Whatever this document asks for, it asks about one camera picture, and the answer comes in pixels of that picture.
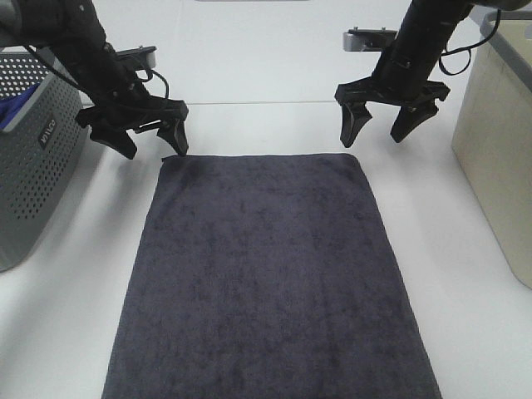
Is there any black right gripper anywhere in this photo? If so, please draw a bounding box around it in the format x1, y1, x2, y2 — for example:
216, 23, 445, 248
334, 77, 451, 148

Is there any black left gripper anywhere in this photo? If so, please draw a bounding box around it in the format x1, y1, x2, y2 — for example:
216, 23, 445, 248
76, 95, 189, 160

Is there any dark grey towel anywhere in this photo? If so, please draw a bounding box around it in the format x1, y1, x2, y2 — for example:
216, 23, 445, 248
102, 154, 441, 398

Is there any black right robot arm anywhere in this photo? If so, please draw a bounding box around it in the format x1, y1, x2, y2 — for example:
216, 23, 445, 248
335, 0, 478, 148

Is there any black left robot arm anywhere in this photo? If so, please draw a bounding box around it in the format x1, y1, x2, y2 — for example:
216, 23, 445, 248
1, 1, 189, 159

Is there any grey perforated plastic basket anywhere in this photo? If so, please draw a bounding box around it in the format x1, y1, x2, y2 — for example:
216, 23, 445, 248
1, 51, 87, 271

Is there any beige basket with grey rim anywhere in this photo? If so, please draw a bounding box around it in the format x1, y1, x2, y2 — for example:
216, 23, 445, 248
452, 9, 531, 286

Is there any blue cloth in basket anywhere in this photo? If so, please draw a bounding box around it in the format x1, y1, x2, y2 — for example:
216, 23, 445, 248
0, 84, 39, 129

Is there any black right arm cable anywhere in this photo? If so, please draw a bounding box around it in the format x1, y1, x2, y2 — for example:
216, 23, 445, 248
438, 0, 502, 78

